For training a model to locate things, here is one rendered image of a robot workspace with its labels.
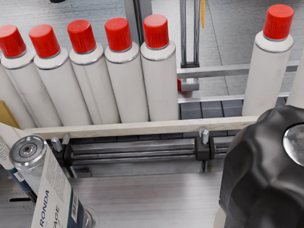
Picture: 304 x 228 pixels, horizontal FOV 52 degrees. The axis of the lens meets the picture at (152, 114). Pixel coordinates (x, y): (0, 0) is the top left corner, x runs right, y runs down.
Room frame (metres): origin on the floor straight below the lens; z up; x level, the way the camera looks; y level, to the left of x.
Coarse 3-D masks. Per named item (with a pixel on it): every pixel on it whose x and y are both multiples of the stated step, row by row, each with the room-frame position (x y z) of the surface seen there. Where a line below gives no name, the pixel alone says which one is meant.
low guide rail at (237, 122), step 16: (32, 128) 0.36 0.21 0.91; (48, 128) 0.36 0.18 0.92; (64, 128) 0.35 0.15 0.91; (80, 128) 0.35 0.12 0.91; (96, 128) 0.34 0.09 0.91; (112, 128) 0.34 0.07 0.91; (128, 128) 0.34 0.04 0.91; (144, 128) 0.33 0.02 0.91; (160, 128) 0.33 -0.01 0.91; (176, 128) 0.33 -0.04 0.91; (192, 128) 0.32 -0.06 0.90; (208, 128) 0.32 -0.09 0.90; (224, 128) 0.32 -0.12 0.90; (240, 128) 0.32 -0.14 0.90
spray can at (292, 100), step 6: (300, 60) 0.36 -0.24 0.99; (300, 66) 0.35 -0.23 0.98; (300, 72) 0.35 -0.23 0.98; (294, 78) 0.36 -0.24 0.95; (300, 78) 0.34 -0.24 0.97; (294, 84) 0.35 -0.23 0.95; (300, 84) 0.34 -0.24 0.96; (294, 90) 0.35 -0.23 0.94; (300, 90) 0.34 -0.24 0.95; (288, 96) 0.36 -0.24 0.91; (294, 96) 0.34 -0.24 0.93; (300, 96) 0.34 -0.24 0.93; (288, 102) 0.35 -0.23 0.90; (294, 102) 0.34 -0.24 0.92; (300, 102) 0.33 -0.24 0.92
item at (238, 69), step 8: (248, 64) 0.40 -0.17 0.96; (288, 64) 0.38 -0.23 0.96; (296, 64) 0.38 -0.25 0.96; (184, 72) 0.40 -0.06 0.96; (192, 72) 0.40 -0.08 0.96; (200, 72) 0.40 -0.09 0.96; (208, 72) 0.40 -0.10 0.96; (216, 72) 0.39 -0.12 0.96; (224, 72) 0.39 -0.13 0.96; (232, 72) 0.39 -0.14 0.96; (240, 72) 0.39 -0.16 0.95; (248, 72) 0.39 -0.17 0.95
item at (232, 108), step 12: (180, 108) 0.40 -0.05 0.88; (192, 108) 0.39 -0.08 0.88; (204, 108) 0.39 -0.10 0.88; (216, 108) 0.38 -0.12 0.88; (228, 108) 0.38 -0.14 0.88; (240, 108) 0.38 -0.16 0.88; (192, 132) 0.34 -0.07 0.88; (216, 132) 0.33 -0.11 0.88; (228, 132) 0.33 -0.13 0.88; (48, 144) 0.35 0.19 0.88; (72, 144) 0.35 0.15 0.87
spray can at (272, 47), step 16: (272, 16) 0.34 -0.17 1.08; (288, 16) 0.34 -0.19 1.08; (272, 32) 0.34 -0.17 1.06; (288, 32) 0.34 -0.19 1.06; (256, 48) 0.35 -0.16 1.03; (272, 48) 0.33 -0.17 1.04; (288, 48) 0.33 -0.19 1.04; (256, 64) 0.34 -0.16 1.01; (272, 64) 0.33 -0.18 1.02; (256, 80) 0.34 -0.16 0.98; (272, 80) 0.33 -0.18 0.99; (256, 96) 0.33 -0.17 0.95; (272, 96) 0.33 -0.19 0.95; (256, 112) 0.33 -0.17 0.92
